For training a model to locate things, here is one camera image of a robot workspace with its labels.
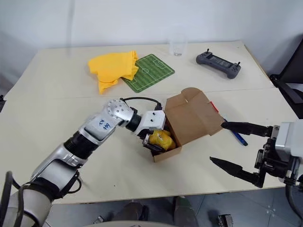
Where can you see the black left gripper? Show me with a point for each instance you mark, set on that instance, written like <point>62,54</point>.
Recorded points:
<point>145,139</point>

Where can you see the black stand beside table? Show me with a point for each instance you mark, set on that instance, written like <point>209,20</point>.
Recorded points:
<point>2,101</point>

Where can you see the grey game controller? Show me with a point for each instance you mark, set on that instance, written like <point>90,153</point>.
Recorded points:
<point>217,63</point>

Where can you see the yellow cloth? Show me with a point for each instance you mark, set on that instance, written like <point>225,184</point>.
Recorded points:
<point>111,68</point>

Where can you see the clear plastic cup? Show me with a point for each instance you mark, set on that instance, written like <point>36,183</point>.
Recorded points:
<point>178,45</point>

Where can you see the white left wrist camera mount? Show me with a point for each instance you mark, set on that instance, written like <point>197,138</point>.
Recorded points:
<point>152,120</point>

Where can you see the red tape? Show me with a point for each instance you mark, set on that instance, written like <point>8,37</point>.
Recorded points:
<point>214,106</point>

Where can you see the black frame beside table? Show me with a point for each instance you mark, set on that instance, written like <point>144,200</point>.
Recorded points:
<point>291,87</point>

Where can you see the dark rounded shape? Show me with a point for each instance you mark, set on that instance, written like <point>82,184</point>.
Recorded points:
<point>185,211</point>
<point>132,212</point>

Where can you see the brown cardboard box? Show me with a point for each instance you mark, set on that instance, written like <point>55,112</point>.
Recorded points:
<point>189,123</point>

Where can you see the green soccer field mat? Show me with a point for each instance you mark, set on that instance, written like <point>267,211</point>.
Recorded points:
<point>149,73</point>

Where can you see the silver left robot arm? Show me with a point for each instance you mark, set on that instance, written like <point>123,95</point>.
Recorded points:
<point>78,146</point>

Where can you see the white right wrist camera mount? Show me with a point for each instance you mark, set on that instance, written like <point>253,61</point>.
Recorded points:
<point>287,139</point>

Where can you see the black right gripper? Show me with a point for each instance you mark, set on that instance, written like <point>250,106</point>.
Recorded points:
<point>272,160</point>

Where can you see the blue pen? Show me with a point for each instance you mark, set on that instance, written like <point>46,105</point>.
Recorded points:
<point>241,139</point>

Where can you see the small metal bracket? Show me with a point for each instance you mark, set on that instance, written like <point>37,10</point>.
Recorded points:
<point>226,221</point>
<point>100,219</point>

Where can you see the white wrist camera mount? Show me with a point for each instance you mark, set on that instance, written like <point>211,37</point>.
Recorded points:
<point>287,139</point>
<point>152,120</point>

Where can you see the yellow soft item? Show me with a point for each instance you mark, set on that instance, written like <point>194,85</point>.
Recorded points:
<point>163,140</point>

